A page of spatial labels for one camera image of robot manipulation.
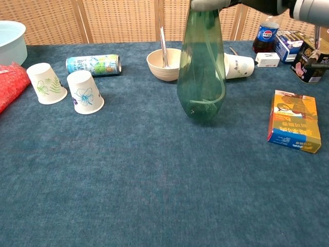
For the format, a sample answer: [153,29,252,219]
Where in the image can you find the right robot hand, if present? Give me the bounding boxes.
[190,0,291,15]

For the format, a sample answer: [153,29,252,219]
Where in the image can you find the green plastic spray bottle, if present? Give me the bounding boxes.
[176,7,227,121]

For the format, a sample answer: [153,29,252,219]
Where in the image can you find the cola bottle blue cap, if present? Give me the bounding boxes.
[252,15,281,54]

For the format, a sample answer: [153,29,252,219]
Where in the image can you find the white paper cup small print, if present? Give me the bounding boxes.
[224,53,255,80]

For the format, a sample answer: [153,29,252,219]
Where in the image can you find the small white box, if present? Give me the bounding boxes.
[255,52,281,68]

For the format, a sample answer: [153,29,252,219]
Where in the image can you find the beige ribbed bowl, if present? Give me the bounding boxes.
[146,48,183,82]

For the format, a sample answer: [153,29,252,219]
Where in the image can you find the blue white carton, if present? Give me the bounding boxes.
[273,30,308,64]

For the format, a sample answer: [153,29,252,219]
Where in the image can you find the woven folding screen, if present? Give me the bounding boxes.
[0,0,329,46]

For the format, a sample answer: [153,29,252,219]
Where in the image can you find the black rectangular tin can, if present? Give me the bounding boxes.
[290,38,329,84]

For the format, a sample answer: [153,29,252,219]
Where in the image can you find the blue green drink can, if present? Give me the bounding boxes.
[65,54,122,77]

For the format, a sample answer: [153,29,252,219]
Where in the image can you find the orange yellow snack box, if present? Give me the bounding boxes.
[267,90,322,154]

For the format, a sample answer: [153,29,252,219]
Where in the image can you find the paper cup blue flower print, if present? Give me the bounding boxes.
[66,70,105,115]

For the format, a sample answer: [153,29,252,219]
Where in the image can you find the paper cup green fern print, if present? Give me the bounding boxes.
[26,62,68,105]

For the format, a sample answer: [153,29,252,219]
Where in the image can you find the light blue plastic basin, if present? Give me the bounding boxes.
[0,20,28,66]

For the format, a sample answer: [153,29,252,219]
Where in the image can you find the blue table cloth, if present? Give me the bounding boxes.
[0,40,329,247]

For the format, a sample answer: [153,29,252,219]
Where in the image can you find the red mesh bag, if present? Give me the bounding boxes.
[0,62,31,114]

